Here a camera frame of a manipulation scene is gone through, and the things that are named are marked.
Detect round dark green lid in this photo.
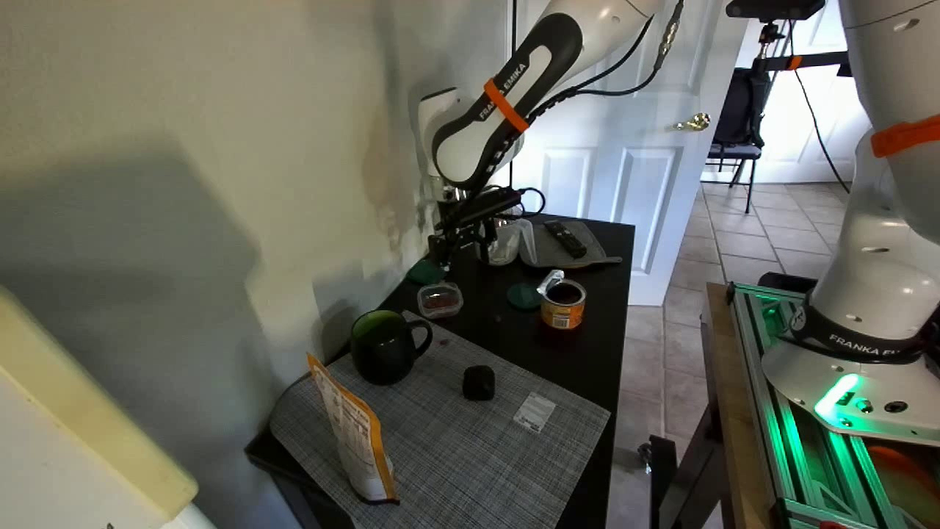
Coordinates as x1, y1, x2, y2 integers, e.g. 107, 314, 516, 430
502, 279, 545, 314

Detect grey quilted pot holder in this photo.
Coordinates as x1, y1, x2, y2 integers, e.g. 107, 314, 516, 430
516, 214, 627, 273

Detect orange and white snack pouch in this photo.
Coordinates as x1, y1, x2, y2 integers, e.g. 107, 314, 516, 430
303, 352, 404, 507

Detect white cabinet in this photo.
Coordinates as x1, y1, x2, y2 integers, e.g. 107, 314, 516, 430
0, 285, 207, 529

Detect black remote control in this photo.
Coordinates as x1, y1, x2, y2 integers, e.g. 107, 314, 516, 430
542, 222, 592, 263

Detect black folding chair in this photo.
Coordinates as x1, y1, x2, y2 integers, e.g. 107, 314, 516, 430
708, 57, 780, 219

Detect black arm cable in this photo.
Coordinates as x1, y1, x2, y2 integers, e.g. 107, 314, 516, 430
444, 0, 689, 223

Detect white label tag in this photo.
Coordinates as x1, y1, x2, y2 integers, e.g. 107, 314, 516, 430
511, 391, 561, 439

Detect wooden robot stand with rail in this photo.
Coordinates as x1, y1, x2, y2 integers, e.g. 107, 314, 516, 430
652, 279, 940, 529

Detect white panel door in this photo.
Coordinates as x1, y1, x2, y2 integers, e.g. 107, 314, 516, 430
508, 0, 752, 310

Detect black camera tripod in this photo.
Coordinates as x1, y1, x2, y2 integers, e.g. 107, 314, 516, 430
723, 0, 858, 194

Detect small black rounded block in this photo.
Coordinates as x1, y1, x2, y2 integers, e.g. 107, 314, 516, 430
458, 363, 501, 402

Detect brass door handle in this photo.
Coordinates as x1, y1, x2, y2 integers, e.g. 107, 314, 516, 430
671, 109, 718, 135

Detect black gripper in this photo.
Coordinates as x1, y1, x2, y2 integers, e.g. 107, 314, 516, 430
427, 185, 530, 276

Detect dark green mug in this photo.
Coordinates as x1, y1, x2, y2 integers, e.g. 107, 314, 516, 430
348, 307, 439, 389

